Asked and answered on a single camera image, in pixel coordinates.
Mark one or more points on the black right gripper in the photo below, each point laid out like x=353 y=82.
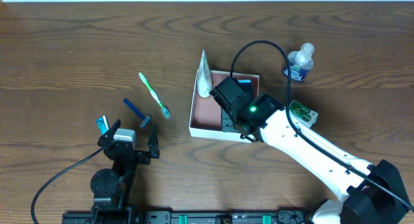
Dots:
x=227 y=121

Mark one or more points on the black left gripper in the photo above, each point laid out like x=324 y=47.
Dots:
x=130 y=153

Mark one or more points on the green Dettol soap box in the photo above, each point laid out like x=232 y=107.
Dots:
x=303 y=114

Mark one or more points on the clear foam soap pump bottle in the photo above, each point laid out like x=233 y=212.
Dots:
x=301 y=62

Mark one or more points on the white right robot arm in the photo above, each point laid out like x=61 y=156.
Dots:
x=365 y=193

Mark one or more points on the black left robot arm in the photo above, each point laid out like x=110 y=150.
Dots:
x=111 y=186

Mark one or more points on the blue disposable razor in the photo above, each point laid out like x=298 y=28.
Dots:
x=145 y=118

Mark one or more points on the teal small packet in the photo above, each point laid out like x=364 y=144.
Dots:
x=102 y=124

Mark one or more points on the white box with pink interior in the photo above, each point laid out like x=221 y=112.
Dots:
x=205 y=115

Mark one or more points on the green white toothbrush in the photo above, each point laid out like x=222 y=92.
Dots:
x=163 y=108

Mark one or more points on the white Pantene tube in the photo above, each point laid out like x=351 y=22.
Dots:
x=204 y=79

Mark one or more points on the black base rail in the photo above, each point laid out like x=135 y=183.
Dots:
x=136 y=216

